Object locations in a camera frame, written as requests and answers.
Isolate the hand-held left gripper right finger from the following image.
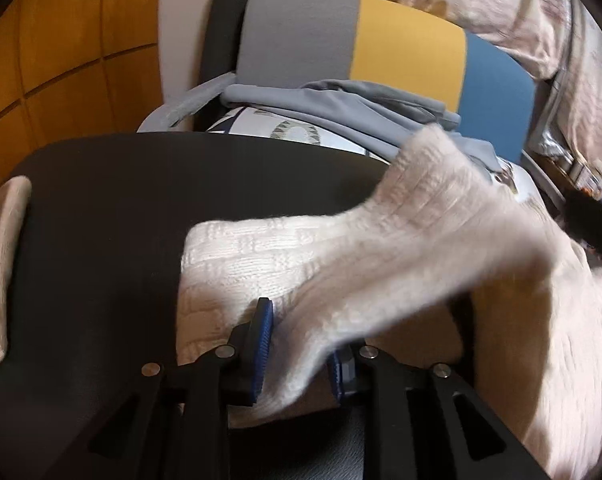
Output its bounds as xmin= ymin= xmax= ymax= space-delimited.
xmin=327 ymin=342 xmax=552 ymax=480

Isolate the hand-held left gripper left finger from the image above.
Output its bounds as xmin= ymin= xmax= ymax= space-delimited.
xmin=46 ymin=297 xmax=275 ymax=480

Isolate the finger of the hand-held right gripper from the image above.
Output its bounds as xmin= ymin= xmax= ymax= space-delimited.
xmin=562 ymin=190 xmax=602 ymax=262

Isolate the cream knit sweater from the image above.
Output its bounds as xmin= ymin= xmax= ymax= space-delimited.
xmin=173 ymin=125 xmax=602 ymax=480

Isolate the silver foil sheet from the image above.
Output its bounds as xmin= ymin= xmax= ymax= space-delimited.
xmin=528 ymin=122 xmax=584 ymax=162

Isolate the pale printed curtain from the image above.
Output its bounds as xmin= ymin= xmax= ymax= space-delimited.
xmin=544 ymin=0 xmax=602 ymax=163

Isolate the white printed cushion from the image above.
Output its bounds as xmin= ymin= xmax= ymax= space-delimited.
xmin=203 ymin=106 xmax=537 ymax=202

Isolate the grey garment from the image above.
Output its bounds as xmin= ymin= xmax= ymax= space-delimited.
xmin=221 ymin=79 xmax=499 ymax=171

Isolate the grey yellow blue office chair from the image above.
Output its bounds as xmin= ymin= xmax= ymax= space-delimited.
xmin=136 ymin=0 xmax=572 ymax=211

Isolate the beige folded cloth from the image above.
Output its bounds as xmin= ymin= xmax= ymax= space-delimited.
xmin=0 ymin=146 xmax=32 ymax=380

